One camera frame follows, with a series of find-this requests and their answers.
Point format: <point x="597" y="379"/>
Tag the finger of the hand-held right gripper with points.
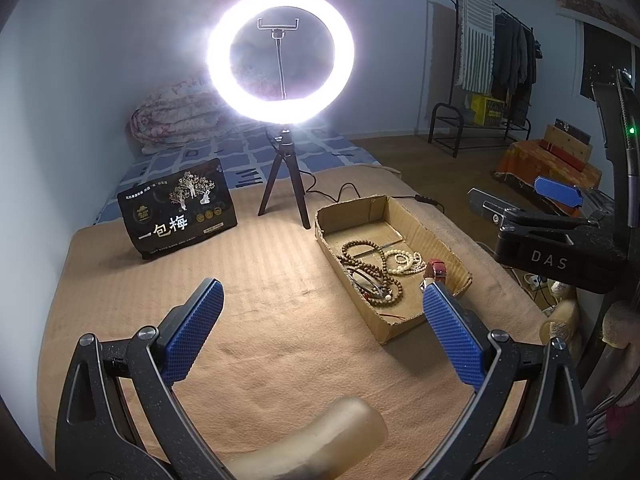
<point x="557" y="190"/>
<point x="530" y="221"/>

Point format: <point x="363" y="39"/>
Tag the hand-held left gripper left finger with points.
<point x="195" y="330"/>

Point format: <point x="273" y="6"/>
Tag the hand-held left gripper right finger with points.
<point x="452" y="335"/>

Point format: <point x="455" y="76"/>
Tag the cardboard box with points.
<point x="360" y="305"/>

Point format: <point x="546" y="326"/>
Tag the black bangle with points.
<point x="361" y="273"/>

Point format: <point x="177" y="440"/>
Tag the white power strip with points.
<point x="535" y="281"/>

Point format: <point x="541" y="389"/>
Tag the tan cardboard carton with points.
<point x="567" y="145"/>

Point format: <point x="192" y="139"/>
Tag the tan plush toy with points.
<point x="562" y="315"/>

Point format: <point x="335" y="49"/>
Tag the black snack bag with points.
<point x="175" y="225"/>

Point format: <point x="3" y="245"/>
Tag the yellow crate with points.
<point x="487" y="109"/>

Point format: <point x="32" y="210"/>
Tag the black clothes rack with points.
<point x="433" y="125"/>

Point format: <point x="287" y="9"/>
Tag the dark window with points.
<point x="600" y="60"/>

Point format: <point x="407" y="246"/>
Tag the dark hanging clothes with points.
<point x="515" y="55"/>

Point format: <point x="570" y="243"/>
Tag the tan rounded object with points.
<point x="340" y="430"/>

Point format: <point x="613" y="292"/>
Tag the striped towel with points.
<point x="475" y="35"/>

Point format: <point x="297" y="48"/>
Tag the blue patterned bedsheet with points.
<point x="240" y="155"/>

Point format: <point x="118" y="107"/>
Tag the black tripod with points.
<point x="285" y="160"/>

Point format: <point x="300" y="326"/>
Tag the floral quilt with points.
<point x="170" y="115"/>

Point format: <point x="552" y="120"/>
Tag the metal phone holder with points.
<point x="278" y="35"/>

